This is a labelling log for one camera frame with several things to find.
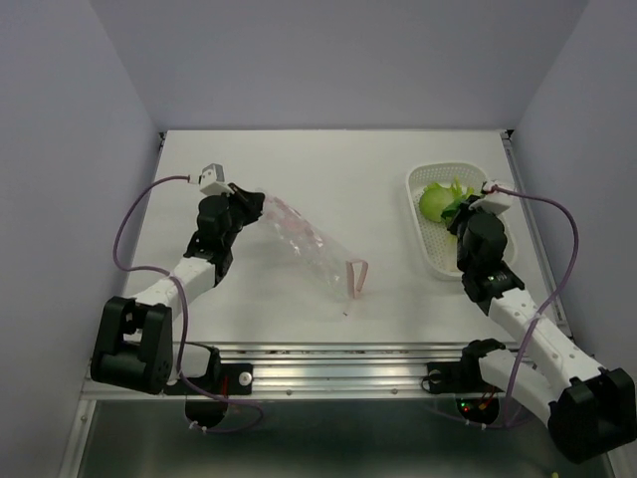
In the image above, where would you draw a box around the green fake lettuce leaf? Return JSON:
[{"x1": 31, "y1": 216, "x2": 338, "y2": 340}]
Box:
[{"x1": 440, "y1": 196, "x2": 471, "y2": 224}]

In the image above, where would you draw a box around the pale green fake cabbage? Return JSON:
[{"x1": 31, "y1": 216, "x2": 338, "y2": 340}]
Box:
[{"x1": 419, "y1": 184, "x2": 454, "y2": 223}]

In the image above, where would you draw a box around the clear pink-dotted zip bag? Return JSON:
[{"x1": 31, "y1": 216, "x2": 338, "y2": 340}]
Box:
[{"x1": 258, "y1": 190, "x2": 369, "y2": 299}]

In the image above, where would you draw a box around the yellow-green fake celery stalk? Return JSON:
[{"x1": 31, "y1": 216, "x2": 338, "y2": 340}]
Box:
[{"x1": 424, "y1": 178, "x2": 475, "y2": 201}]

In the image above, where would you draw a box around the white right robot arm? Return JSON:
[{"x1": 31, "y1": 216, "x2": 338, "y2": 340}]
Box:
[{"x1": 448, "y1": 203, "x2": 636, "y2": 463}]

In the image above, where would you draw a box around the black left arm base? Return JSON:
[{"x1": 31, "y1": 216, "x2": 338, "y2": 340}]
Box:
[{"x1": 184, "y1": 342, "x2": 254, "y2": 434}]

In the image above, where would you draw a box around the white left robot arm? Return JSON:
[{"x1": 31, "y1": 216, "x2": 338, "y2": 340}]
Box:
[{"x1": 91, "y1": 183, "x2": 265, "y2": 394}]

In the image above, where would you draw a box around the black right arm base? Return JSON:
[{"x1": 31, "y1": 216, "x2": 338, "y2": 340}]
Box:
[{"x1": 420, "y1": 339, "x2": 523, "y2": 430}]

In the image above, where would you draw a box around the white perforated plastic basket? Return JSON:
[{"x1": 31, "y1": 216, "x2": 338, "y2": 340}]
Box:
[{"x1": 405, "y1": 162, "x2": 488, "y2": 282}]

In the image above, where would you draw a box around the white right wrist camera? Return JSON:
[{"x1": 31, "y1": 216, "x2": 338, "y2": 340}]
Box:
[{"x1": 469, "y1": 180, "x2": 514, "y2": 216}]

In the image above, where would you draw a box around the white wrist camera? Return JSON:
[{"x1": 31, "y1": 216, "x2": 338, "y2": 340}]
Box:
[
  {"x1": 469, "y1": 180, "x2": 514, "y2": 216},
  {"x1": 198, "y1": 163, "x2": 233, "y2": 196}
]

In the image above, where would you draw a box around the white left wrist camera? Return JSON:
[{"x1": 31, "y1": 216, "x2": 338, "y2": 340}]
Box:
[{"x1": 198, "y1": 163, "x2": 233, "y2": 196}]

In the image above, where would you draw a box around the aluminium rail frame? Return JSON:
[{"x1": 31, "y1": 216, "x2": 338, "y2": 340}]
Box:
[{"x1": 59, "y1": 128, "x2": 618, "y2": 478}]

